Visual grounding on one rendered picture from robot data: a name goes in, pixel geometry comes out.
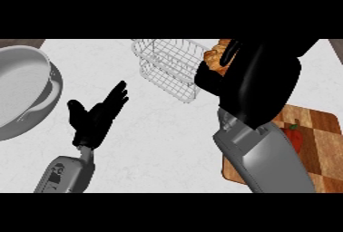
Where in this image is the white wire tiered basket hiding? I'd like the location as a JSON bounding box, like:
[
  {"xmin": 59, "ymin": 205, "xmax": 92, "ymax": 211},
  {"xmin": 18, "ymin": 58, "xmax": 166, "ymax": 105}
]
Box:
[{"xmin": 130, "ymin": 38, "xmax": 212, "ymax": 104}]

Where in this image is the red bell pepper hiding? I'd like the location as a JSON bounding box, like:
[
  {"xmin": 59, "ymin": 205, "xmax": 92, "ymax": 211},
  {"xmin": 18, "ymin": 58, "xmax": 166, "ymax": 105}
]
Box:
[{"xmin": 278, "ymin": 122, "xmax": 306, "ymax": 154}]

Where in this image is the checkered wooden cutting board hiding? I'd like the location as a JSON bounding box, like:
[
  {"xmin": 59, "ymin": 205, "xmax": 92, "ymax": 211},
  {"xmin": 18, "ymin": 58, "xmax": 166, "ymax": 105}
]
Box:
[{"xmin": 222, "ymin": 103, "xmax": 343, "ymax": 194}]

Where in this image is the grey metal pan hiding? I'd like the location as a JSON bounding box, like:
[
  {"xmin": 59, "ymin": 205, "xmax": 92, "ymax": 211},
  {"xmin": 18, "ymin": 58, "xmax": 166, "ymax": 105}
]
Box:
[{"xmin": 0, "ymin": 44, "xmax": 65, "ymax": 142}]

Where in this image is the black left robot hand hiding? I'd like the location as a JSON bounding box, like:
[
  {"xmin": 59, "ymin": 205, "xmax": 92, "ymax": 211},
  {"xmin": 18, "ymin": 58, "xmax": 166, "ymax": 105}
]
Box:
[{"xmin": 65, "ymin": 80, "xmax": 132, "ymax": 150}]

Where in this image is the golden brown croissant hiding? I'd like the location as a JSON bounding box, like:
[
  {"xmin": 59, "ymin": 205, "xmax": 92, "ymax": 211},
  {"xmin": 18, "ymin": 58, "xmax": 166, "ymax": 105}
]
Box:
[{"xmin": 203, "ymin": 38, "xmax": 237, "ymax": 77}]

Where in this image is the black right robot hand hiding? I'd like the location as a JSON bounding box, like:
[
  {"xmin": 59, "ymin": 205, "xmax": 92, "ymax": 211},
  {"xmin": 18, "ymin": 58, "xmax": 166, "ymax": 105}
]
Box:
[{"xmin": 192, "ymin": 38, "xmax": 321, "ymax": 131}]

